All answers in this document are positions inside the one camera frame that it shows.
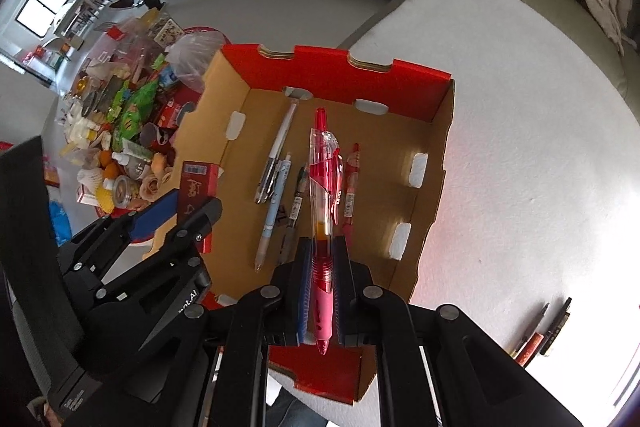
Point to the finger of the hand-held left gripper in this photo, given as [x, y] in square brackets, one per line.
[200, 227]
[155, 212]

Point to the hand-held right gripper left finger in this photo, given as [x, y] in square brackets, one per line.
[305, 287]

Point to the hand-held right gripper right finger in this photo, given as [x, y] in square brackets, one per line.
[342, 287]

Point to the small red box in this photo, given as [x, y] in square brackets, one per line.
[197, 187]

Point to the light blue pen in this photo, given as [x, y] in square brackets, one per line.
[272, 217]

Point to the black gel pen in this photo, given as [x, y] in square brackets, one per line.
[295, 207]

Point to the pink grip clear pen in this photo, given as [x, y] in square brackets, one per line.
[320, 207]

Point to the red gel pen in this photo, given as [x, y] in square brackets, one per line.
[351, 192]

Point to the white marker pen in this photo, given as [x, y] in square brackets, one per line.
[282, 137]

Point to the red cardboard box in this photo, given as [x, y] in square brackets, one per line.
[380, 157]

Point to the red marker pen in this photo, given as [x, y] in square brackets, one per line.
[530, 349]

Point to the grey gel pen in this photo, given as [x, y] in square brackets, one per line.
[537, 322]

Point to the black marker pen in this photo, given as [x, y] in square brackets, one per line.
[557, 327]

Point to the blue bag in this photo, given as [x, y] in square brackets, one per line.
[60, 219]

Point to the pile of snacks and bottles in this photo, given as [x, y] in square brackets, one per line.
[125, 117]

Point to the black office chair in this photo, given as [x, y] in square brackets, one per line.
[30, 257]

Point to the translucent plastic bag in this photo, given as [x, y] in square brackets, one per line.
[195, 57]

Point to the window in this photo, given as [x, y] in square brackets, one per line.
[42, 4]

